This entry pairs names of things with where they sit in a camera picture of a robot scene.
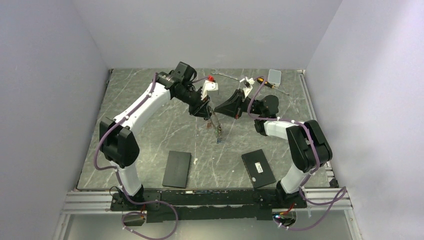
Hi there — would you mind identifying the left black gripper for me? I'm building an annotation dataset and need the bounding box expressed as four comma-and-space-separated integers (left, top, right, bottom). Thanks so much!
174, 85, 210, 119

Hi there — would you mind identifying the black box with label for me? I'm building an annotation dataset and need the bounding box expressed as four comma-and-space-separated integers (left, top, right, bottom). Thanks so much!
241, 149, 276, 189

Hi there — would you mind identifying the purple cable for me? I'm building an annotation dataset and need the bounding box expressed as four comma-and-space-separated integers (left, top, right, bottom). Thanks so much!
246, 76, 348, 232
94, 73, 213, 240

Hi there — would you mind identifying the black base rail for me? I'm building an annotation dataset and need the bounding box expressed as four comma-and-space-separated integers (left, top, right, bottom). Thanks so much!
109, 188, 307, 223

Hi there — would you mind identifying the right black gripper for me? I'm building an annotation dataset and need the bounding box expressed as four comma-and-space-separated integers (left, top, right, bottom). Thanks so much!
214, 89, 264, 120

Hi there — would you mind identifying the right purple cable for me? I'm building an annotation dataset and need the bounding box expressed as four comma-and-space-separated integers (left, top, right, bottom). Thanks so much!
246, 76, 348, 232

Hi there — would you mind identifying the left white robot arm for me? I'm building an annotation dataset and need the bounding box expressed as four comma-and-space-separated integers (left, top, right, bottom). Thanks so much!
93, 61, 218, 210

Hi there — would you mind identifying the clear plastic box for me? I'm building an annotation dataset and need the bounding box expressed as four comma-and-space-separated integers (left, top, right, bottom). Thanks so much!
267, 69, 282, 86

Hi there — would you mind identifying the metal ring with keys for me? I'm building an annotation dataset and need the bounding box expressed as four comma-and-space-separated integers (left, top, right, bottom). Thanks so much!
205, 107, 228, 145

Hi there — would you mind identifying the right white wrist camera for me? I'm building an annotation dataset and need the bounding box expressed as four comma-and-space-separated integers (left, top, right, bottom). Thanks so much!
239, 76, 255, 89

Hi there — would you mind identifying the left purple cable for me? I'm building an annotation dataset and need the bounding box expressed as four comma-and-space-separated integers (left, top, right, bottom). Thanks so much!
94, 73, 213, 240

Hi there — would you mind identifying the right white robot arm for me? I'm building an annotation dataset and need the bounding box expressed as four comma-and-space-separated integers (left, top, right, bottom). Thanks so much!
214, 89, 333, 208

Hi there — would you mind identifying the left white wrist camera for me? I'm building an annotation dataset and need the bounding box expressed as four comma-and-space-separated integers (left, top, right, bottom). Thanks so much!
201, 75, 219, 101

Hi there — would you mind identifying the silver wrench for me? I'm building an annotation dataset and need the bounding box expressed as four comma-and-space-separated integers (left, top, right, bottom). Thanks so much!
210, 68, 239, 81

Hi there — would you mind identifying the aluminium frame rail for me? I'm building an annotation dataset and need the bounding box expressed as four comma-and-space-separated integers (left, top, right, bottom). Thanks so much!
61, 188, 353, 215

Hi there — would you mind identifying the yellow black screwdriver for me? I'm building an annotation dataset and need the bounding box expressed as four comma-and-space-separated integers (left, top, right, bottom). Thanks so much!
256, 77, 289, 96

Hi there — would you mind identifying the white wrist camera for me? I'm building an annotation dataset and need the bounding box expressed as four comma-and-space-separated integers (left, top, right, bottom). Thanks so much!
201, 75, 219, 101
239, 76, 255, 89

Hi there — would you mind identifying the black flat box left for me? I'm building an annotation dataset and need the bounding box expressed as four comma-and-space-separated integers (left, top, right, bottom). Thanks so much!
162, 150, 192, 189

